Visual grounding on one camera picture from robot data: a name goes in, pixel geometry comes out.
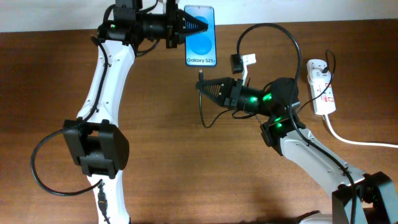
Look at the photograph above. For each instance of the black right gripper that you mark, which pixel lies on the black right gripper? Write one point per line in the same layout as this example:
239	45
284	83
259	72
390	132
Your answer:
228	86

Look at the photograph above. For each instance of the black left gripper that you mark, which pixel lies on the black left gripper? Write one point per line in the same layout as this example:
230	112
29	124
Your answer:
175	32

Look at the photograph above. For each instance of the blue Galaxy smartphone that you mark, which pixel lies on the blue Galaxy smartphone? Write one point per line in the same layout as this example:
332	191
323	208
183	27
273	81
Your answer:
200	49

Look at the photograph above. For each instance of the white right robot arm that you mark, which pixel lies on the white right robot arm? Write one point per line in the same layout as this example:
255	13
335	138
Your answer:
357	197

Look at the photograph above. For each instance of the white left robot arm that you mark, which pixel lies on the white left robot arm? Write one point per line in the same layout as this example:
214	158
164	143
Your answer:
94	139

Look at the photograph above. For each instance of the white USB charger adapter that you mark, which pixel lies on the white USB charger adapter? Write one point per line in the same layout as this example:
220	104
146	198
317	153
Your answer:
318	70

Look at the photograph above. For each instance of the white power strip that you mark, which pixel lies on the white power strip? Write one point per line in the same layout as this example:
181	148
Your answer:
323	99

